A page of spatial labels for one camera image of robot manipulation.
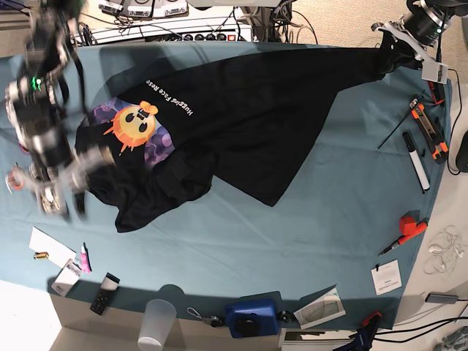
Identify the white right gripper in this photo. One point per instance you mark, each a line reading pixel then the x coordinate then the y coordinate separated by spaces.
pixel 50 188

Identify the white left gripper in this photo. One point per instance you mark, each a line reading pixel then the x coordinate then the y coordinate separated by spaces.
pixel 401 48

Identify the black printed t-shirt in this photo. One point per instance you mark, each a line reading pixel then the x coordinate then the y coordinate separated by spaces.
pixel 249 120

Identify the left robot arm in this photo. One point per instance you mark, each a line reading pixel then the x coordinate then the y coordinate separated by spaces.
pixel 426 21

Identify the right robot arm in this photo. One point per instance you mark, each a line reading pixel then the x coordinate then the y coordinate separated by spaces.
pixel 35 105

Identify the red black tool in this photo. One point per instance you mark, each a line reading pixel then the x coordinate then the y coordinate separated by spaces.
pixel 437 92

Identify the black zip tie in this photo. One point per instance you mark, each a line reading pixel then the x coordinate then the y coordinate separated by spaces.
pixel 395 128

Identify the orange tape roll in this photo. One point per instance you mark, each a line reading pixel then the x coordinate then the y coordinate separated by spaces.
pixel 15 179

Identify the white paper sheet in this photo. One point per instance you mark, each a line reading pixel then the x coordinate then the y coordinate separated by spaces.
pixel 58 253

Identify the small brass battery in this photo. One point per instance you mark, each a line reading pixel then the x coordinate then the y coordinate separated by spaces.
pixel 41 255

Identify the orange black utility knife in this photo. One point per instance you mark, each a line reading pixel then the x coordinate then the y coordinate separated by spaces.
pixel 431 132

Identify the pink glue tube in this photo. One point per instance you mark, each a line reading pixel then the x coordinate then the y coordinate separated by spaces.
pixel 84 259

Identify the white packaged card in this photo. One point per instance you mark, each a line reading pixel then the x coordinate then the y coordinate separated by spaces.
pixel 67 278

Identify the white black marker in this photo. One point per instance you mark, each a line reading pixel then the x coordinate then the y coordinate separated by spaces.
pixel 417 164

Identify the black white remote control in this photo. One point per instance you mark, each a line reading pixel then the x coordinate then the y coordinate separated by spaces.
pixel 105 294

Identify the orange plastic block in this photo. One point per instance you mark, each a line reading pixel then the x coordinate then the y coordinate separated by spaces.
pixel 409 228

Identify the teal table cloth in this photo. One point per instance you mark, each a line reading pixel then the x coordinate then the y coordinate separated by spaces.
pixel 338 214

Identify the clear plastic cup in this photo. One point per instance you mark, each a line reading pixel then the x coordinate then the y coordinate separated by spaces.
pixel 157 322

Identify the metal carabiner clip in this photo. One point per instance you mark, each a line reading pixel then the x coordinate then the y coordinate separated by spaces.
pixel 212 321

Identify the white printed card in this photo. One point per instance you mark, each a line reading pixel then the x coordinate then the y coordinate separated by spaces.
pixel 386 278

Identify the white power strip red light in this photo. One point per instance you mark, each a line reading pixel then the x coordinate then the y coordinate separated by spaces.
pixel 178 29

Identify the blue box device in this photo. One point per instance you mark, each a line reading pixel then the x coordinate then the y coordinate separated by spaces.
pixel 249 319

